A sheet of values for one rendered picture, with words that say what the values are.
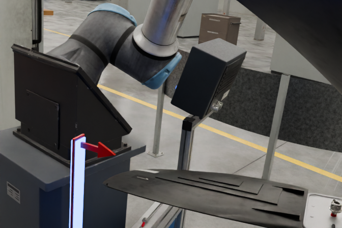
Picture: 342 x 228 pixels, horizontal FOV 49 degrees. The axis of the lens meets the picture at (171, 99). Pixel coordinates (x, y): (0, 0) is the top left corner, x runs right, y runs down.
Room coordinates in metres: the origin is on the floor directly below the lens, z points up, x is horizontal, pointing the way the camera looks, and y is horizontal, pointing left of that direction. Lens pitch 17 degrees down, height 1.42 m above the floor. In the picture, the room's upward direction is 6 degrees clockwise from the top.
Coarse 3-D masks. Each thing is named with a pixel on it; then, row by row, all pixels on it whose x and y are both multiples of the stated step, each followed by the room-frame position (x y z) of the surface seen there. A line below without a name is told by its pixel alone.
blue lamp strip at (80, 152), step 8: (80, 152) 0.50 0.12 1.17; (80, 160) 0.50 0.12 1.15; (80, 168) 0.50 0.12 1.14; (80, 176) 0.50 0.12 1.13; (80, 184) 0.50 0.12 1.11; (80, 192) 0.50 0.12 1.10; (80, 200) 0.50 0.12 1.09; (80, 208) 0.50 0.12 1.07; (80, 216) 0.50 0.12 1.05; (80, 224) 0.50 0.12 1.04
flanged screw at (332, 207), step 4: (332, 204) 0.37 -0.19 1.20; (336, 204) 0.37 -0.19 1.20; (340, 204) 0.37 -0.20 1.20; (332, 208) 0.37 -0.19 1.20; (336, 208) 0.37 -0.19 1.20; (340, 208) 0.37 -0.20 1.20; (332, 212) 0.37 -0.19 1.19; (336, 212) 0.36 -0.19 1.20; (340, 212) 0.37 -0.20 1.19; (332, 216) 0.37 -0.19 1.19
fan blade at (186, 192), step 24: (144, 192) 0.38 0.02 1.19; (168, 192) 0.39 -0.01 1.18; (192, 192) 0.40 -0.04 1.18; (216, 192) 0.40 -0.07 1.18; (240, 192) 0.40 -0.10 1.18; (264, 192) 0.41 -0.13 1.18; (288, 192) 0.41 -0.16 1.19; (216, 216) 0.35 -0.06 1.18; (240, 216) 0.35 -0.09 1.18; (264, 216) 0.35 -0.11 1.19; (288, 216) 0.36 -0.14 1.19
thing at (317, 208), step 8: (312, 200) 0.40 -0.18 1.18; (320, 200) 0.40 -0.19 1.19; (328, 200) 0.40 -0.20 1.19; (336, 200) 0.40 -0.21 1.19; (312, 208) 0.38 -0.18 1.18; (320, 208) 0.38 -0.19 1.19; (328, 208) 0.38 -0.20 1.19; (304, 216) 0.36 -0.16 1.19; (312, 216) 0.37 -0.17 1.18; (320, 216) 0.37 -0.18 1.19; (328, 216) 0.37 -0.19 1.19; (336, 216) 0.37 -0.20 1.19; (304, 224) 0.35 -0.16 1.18; (312, 224) 0.35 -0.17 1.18; (320, 224) 0.35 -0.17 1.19; (328, 224) 0.35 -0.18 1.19; (336, 224) 0.35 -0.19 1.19
